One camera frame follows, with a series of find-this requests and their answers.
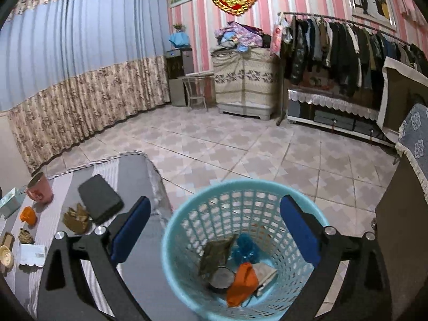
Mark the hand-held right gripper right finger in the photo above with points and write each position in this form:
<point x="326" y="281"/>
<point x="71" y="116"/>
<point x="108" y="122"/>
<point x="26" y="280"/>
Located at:
<point x="301" y="230"/>

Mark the yellow round lid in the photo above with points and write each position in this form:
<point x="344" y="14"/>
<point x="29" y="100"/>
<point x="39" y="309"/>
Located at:
<point x="6" y="257"/>

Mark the blue and floral curtain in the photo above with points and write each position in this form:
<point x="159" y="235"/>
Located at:
<point x="83" y="40"/>

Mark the grey striped table cloth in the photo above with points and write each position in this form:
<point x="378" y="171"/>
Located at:
<point x="133" y="174"/>

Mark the low dark cabinet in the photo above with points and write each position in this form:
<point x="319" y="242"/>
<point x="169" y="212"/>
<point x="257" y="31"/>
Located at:
<point x="331" y="118"/>

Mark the blue floral cloth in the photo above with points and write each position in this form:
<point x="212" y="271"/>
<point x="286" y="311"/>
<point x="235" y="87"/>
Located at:
<point x="416" y="133"/>

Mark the white lace cloth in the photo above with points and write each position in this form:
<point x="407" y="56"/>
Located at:
<point x="334" y="99"/>

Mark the metal clothes rack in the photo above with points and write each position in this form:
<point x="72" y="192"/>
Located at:
<point x="334" y="18"/>

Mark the teal tissue box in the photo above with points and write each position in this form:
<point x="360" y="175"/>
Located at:
<point x="10" y="204"/>

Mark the phone in brown case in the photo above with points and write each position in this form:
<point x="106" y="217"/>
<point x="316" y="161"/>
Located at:
<point x="6" y="240"/>

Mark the brown wooden furniture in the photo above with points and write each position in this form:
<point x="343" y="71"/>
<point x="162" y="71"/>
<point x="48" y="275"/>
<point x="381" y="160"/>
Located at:
<point x="404" y="240"/>

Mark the blue plastic bag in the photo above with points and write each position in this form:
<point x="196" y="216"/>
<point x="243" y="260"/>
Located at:
<point x="245" y="250"/>

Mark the cabinet under patterned cloth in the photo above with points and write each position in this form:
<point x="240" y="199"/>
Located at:
<point x="247" y="83"/>

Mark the orange cloth bag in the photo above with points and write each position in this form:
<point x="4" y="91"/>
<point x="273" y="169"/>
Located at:
<point x="242" y="284"/>

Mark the screen under beige cover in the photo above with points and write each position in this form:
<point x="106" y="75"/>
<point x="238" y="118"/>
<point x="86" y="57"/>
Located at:
<point x="401" y="107"/>

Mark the pink hanging bag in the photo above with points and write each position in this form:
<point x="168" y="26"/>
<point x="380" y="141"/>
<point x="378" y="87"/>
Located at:
<point x="277" y="40"/>

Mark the white paper sheet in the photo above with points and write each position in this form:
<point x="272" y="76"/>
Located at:
<point x="32" y="255"/>

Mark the small side table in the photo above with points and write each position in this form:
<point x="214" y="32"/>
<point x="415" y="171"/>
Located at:
<point x="197" y="74"/>

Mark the grey water dispenser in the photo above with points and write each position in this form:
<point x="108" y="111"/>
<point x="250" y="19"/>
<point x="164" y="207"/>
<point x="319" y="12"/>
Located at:
<point x="177" y="93"/>

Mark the beige cloth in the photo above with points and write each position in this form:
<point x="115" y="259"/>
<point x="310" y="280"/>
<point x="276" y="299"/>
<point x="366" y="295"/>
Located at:
<point x="266" y="272"/>

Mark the orange fruit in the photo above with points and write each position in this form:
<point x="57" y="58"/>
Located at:
<point x="28" y="215"/>

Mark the small potted plant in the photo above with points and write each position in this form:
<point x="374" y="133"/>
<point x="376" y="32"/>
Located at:
<point x="179" y="27"/>

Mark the row of hanging clothes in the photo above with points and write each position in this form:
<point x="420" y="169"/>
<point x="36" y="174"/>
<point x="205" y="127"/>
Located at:
<point x="334" y="53"/>

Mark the light blue plastic basket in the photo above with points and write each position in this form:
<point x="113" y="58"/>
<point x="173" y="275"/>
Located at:
<point x="187" y="274"/>

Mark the blue covered bottle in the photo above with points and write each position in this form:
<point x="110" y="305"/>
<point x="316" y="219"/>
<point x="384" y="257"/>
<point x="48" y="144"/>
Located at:
<point x="179" y="40"/>

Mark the black zip case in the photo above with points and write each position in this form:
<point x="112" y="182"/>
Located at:
<point x="100" y="199"/>

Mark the olive wrapper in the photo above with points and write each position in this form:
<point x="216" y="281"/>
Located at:
<point x="214" y="254"/>

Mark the pink mug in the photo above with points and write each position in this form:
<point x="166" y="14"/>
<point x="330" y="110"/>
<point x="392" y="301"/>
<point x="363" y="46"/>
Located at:
<point x="41" y="190"/>

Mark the pile of clothes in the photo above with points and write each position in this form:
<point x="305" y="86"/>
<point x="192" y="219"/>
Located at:
<point x="240" y="35"/>

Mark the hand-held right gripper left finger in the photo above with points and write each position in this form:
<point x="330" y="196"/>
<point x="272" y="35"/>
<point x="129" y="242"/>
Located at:
<point x="128" y="230"/>

